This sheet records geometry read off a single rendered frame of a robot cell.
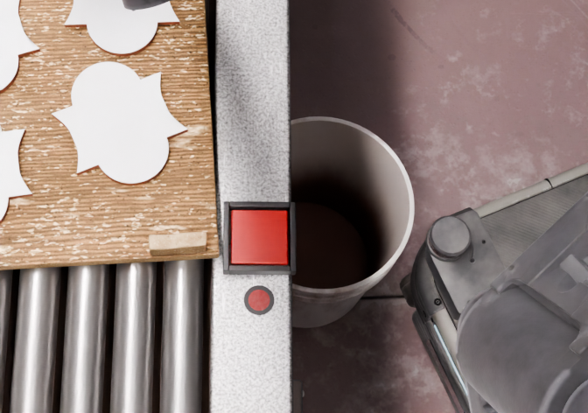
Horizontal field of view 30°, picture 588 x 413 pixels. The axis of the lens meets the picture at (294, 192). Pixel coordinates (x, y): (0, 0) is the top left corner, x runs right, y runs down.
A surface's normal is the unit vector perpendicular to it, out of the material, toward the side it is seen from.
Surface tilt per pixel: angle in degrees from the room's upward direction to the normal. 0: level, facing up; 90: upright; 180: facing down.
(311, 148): 87
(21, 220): 0
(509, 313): 54
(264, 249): 0
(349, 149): 87
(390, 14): 0
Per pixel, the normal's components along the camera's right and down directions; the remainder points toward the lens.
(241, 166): 0.07, -0.32
